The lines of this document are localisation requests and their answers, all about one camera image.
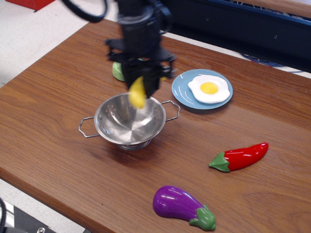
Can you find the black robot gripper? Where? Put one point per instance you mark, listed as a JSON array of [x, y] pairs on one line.
[[142, 39]]

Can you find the yellow toy banana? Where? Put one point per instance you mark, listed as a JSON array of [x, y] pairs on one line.
[[137, 92]]

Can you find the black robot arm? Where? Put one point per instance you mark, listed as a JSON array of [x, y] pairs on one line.
[[130, 10]]

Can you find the green toy cabbage half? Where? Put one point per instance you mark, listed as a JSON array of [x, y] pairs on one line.
[[117, 69]]

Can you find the light blue plate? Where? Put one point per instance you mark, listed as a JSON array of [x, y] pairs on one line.
[[184, 95]]

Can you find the toy fried egg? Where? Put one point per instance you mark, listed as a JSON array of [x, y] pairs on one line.
[[209, 89]]

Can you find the red toy chili pepper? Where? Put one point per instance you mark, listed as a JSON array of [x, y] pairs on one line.
[[232, 160]]

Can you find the red box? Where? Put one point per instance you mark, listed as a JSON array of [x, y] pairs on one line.
[[31, 4]]

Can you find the purple toy eggplant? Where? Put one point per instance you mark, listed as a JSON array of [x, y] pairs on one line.
[[174, 202]]

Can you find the steel colander with handles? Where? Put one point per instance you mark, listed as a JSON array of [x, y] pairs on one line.
[[130, 128]]

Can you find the black metal frame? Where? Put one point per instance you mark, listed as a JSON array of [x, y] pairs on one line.
[[250, 29]]

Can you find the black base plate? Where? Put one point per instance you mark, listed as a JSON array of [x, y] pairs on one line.
[[18, 221]]

